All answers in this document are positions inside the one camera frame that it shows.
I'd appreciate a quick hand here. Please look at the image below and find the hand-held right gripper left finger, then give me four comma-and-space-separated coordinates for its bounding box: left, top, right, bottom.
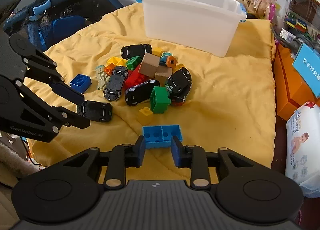
59, 135, 146, 190

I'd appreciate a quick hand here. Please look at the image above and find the orange box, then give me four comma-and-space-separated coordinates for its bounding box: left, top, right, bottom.
272, 43, 320, 122

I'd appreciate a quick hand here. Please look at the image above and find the blue card box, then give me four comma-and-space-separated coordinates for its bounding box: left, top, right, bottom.
292, 42, 320, 95

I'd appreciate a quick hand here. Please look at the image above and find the olive green toy figure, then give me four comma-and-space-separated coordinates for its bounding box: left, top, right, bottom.
95, 65, 110, 90

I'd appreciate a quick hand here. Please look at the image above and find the frog printed block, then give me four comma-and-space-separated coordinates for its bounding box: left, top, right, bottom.
159, 51, 173, 65

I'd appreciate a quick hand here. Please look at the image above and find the red building brick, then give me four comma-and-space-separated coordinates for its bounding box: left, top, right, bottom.
124, 63, 145, 90

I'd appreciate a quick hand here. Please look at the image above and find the small white box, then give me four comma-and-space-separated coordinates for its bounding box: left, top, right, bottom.
279, 28, 295, 43

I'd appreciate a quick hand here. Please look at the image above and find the large blue building brick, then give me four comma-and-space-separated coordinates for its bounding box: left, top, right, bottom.
142, 125, 183, 150

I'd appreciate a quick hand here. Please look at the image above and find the clear toy box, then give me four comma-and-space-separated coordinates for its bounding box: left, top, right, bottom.
282, 0, 320, 43

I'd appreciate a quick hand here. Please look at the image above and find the yellow blanket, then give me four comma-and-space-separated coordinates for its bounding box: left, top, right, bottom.
26, 2, 277, 185

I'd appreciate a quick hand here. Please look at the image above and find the small yellow building brick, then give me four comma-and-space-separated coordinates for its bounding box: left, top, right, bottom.
137, 107, 153, 126

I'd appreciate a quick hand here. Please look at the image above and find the blue square building brick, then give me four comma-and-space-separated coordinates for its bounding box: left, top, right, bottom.
69, 73, 92, 93

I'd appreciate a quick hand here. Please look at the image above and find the green printed building brick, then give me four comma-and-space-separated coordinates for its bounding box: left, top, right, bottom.
125, 56, 142, 71

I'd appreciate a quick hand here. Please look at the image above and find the wooden cube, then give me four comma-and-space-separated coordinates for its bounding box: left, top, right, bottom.
154, 65, 173, 86
138, 52, 160, 76

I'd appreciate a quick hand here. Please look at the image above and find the white plastic storage bin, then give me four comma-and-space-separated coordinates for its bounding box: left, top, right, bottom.
137, 0, 248, 58

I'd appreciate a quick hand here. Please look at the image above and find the black toy car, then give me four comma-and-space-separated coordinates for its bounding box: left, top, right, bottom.
169, 82, 193, 106
103, 65, 128, 101
124, 78, 160, 106
76, 100, 113, 123
120, 43, 152, 60
164, 67, 192, 93

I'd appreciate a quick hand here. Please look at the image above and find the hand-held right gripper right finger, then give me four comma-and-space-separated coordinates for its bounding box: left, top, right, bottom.
171, 136, 272, 191

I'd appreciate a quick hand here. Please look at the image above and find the dark blue mesh stroller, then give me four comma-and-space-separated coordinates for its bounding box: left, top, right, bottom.
4, 0, 125, 51

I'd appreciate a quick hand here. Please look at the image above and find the white wet wipes pack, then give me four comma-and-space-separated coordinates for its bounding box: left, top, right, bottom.
285, 101, 320, 198

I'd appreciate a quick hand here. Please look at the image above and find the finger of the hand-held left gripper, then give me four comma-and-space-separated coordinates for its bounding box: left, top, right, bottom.
9, 33, 86, 106
0, 78, 91, 143

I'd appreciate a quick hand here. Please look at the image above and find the pink packet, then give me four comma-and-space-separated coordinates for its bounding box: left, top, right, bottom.
265, 3, 277, 23

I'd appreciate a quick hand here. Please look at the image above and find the wide yellow building brick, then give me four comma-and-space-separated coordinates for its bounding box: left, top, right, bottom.
107, 56, 127, 69

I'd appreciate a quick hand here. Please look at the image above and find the beige fuzzy cloth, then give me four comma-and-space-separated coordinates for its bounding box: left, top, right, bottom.
0, 132, 42, 188

